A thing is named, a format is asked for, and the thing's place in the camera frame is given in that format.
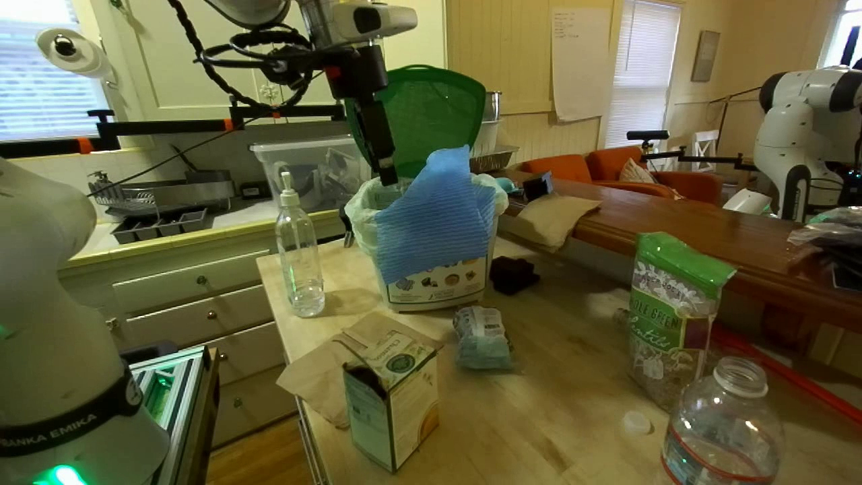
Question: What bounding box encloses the white bottle cap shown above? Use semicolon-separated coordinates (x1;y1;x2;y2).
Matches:
618;407;656;438

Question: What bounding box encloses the cream drawer cabinet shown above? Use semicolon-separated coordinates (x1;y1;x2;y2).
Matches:
59;210;350;451

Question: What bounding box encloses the paper towel roll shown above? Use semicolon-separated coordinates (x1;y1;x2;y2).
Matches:
34;23;120;86

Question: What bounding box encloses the red hose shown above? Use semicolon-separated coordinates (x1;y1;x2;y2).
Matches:
710;325;862;427

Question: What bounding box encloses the black compartment tray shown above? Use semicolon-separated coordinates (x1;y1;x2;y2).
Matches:
109;205;217;247

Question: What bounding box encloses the clear glass bottle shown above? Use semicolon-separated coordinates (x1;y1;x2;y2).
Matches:
271;163;327;319

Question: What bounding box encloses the white wall paper sheet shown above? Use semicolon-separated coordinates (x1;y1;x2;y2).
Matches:
546;4;617;123

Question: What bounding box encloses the black camera stand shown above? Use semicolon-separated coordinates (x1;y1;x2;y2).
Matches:
624;125;760;174

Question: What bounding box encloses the metal pan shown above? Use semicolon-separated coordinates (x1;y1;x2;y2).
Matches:
86;166;240;218

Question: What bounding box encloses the brown wooden table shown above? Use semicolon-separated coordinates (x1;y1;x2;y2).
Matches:
501;177;862;330

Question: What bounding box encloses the white compost basket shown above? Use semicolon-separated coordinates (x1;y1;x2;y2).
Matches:
348;174;511;314

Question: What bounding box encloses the aluminium frame rail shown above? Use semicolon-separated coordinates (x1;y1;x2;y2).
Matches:
127;342;224;485

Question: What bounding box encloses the black clamp bar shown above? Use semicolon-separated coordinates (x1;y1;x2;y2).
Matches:
0;98;350;162

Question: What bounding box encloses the framed wall picture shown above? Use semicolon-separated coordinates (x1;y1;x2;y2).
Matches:
686;26;723;86

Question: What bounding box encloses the green printed snack bag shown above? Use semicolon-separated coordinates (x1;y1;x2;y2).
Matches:
624;228;741;408

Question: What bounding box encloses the small black cloth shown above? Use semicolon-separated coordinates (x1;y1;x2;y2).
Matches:
486;253;544;298

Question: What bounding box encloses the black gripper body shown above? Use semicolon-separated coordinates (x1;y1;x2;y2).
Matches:
319;39;389;106

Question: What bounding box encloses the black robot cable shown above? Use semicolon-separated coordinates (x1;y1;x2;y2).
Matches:
163;0;317;116

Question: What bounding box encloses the green basket lid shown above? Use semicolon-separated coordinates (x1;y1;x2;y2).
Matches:
343;61;486;183

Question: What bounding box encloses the beige cloth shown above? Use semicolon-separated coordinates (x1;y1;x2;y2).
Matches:
513;190;605;255

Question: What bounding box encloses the clear plastic container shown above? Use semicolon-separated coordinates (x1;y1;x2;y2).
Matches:
247;131;374;216

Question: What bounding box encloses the beige sofa pillow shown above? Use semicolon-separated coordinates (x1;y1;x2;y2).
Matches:
617;156;659;189

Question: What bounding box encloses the large clear plastic bottle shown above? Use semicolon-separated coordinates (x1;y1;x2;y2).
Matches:
659;352;787;485

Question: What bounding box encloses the white green printed carton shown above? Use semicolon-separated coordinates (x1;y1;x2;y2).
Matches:
339;333;445;476

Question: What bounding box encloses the blue striped cloth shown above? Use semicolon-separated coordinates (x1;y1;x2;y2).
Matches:
368;144;497;286

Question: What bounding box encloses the steel pot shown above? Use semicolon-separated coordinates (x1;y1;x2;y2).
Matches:
471;88;519;174

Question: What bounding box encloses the blue wipes pack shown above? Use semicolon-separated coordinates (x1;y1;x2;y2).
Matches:
450;302;517;375

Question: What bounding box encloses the orange sofa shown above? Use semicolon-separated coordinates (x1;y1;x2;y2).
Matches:
517;141;726;206

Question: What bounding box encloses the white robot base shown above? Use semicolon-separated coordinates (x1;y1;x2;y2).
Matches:
0;152;174;485

